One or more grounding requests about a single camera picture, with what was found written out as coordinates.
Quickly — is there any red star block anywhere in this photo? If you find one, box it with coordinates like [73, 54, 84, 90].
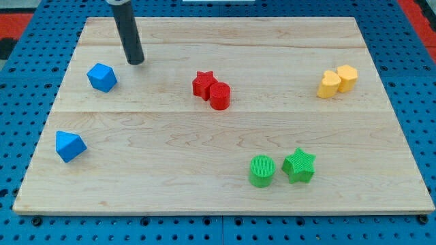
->
[192, 71, 217, 101]

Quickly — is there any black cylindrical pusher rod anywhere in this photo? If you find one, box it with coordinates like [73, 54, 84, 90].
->
[106, 0, 145, 65]

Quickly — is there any blue cube block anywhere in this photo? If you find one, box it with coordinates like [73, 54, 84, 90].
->
[87, 63, 117, 93]

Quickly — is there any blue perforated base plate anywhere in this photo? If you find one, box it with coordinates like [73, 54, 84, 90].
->
[1, 0, 435, 244]

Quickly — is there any red cylinder block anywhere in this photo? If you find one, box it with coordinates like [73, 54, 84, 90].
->
[209, 82, 231, 110]

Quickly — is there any yellow heart block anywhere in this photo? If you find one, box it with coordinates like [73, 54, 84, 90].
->
[317, 70, 341, 99]

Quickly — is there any green cylinder block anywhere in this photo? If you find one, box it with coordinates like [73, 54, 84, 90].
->
[249, 155, 276, 188]

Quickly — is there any blue triangular prism block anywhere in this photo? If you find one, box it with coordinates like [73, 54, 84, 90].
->
[55, 131, 87, 163]

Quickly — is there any yellow hexagon block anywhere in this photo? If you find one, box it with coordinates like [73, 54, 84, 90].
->
[337, 65, 358, 93]

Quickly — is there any wooden board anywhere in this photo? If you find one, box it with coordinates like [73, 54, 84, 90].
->
[13, 17, 435, 216]

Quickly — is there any green star block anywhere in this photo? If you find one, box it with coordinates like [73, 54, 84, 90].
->
[281, 148, 316, 184]

